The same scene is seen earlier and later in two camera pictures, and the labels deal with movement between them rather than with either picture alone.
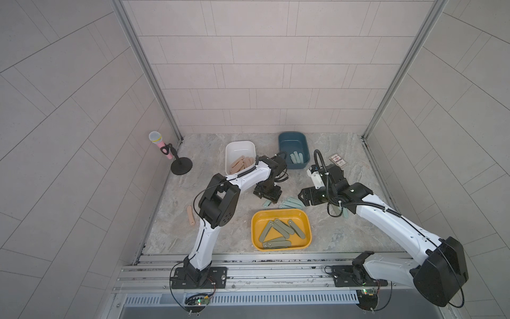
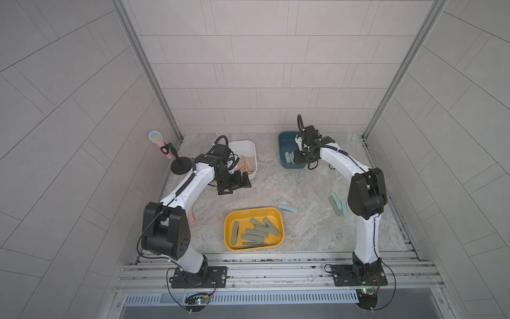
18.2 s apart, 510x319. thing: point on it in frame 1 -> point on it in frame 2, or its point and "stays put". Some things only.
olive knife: (277, 244) -> (253, 238)
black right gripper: (313, 199) -> (299, 159)
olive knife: (266, 230) -> (236, 228)
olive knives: (300, 233) -> (269, 224)
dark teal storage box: (290, 142) stays put
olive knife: (285, 230) -> (257, 223)
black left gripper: (274, 195) -> (236, 183)
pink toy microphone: (156, 137) stays put
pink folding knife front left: (190, 215) stays put
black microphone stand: (180, 166) stays put
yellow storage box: (281, 229) -> (254, 228)
